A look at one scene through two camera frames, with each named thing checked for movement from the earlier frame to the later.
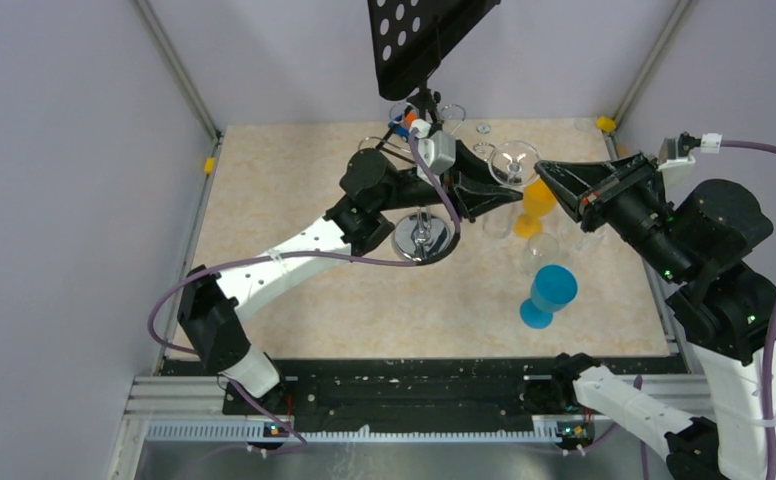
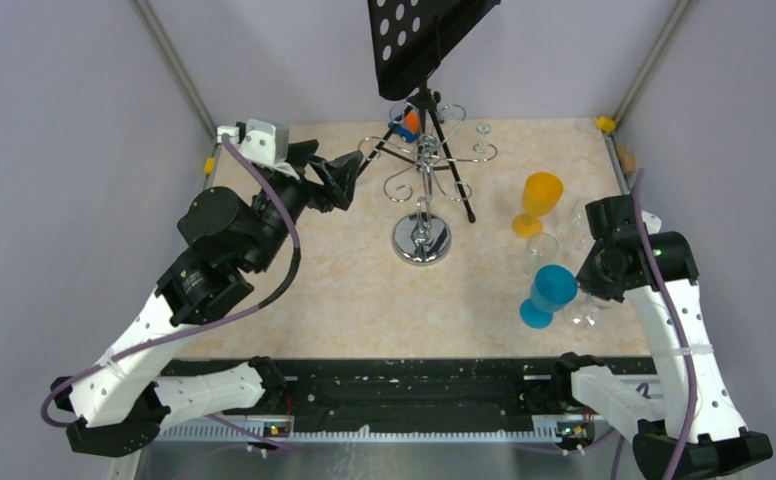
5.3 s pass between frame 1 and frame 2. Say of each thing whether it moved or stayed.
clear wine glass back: moved
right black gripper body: moved
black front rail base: stayed
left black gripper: moved
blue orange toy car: stayed
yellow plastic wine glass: stayed
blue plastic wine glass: stayed
